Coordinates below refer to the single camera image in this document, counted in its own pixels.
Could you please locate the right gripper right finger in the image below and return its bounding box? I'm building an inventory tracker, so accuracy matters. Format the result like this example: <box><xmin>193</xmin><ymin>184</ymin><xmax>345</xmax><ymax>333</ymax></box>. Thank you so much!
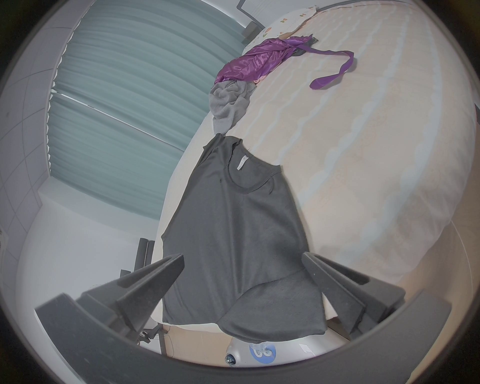
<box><xmin>301</xmin><ymin>252</ymin><xmax>406</xmax><ymax>336</ymax></box>

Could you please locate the dark grey garment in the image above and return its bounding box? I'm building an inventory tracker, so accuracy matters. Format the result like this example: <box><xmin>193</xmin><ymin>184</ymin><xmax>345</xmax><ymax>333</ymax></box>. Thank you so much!
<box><xmin>290</xmin><ymin>35</ymin><xmax>319</xmax><ymax>57</ymax></box>

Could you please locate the grey bedside table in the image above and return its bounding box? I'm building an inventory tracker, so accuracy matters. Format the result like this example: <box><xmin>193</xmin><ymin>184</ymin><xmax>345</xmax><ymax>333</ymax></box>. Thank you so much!
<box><xmin>242</xmin><ymin>22</ymin><xmax>263</xmax><ymax>45</ymax></box>

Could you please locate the black T-shirt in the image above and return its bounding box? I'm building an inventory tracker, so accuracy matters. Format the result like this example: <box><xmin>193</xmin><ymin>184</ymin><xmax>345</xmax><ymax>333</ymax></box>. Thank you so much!
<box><xmin>161</xmin><ymin>134</ymin><xmax>326</xmax><ymax>344</ymax></box>

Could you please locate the purple satin garment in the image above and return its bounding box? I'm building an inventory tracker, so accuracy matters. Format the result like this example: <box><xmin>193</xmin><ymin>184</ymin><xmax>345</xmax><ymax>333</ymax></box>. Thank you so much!
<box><xmin>215</xmin><ymin>36</ymin><xmax>355</xmax><ymax>91</ymax></box>

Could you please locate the black chest of drawers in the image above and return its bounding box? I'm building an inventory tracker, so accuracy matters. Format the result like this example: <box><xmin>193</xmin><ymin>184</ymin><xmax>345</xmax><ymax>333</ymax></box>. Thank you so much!
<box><xmin>135</xmin><ymin>237</ymin><xmax>155</xmax><ymax>272</ymax></box>

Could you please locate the blue-green curtain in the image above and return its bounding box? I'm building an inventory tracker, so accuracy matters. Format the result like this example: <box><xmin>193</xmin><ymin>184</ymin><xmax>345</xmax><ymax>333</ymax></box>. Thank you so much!
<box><xmin>52</xmin><ymin>0</ymin><xmax>250</xmax><ymax>151</ymax></box>
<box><xmin>47</xmin><ymin>92</ymin><xmax>186</xmax><ymax>220</ymax></box>

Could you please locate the bed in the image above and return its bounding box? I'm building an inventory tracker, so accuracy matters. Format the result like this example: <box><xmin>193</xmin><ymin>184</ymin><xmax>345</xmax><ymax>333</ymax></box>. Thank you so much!
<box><xmin>155</xmin><ymin>0</ymin><xmax>480</xmax><ymax>334</ymax></box>

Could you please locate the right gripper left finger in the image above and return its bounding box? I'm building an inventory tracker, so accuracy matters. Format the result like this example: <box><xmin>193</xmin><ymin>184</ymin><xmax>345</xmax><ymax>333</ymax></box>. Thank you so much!
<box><xmin>77</xmin><ymin>254</ymin><xmax>185</xmax><ymax>336</ymax></box>

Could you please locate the white printed pillow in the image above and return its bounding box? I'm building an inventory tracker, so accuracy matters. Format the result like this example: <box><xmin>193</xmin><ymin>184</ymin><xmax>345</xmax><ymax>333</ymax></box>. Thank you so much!
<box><xmin>262</xmin><ymin>5</ymin><xmax>319</xmax><ymax>38</ymax></box>

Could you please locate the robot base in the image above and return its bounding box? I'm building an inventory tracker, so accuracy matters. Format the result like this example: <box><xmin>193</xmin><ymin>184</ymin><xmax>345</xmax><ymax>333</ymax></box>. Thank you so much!
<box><xmin>225</xmin><ymin>330</ymin><xmax>353</xmax><ymax>368</ymax></box>

